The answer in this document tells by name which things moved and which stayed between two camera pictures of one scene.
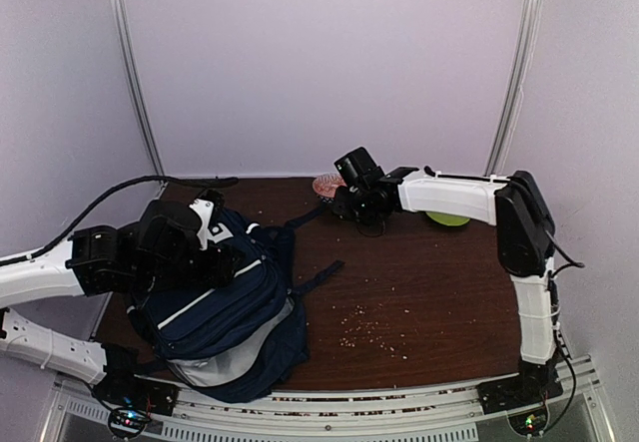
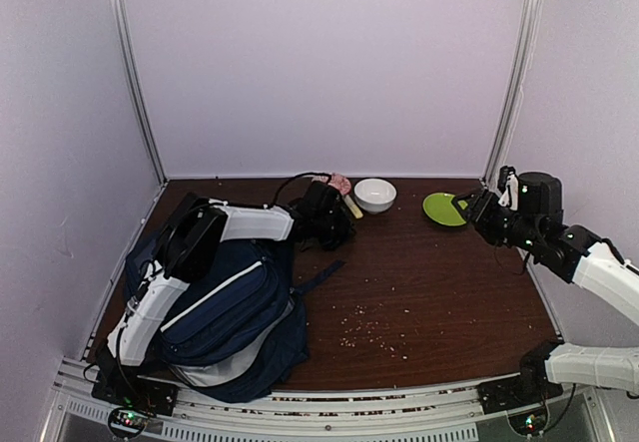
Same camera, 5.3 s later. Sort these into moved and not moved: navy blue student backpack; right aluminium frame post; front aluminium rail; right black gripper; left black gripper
Moved: right black gripper; left black gripper
Not moved: front aluminium rail; right aluminium frame post; navy blue student backpack
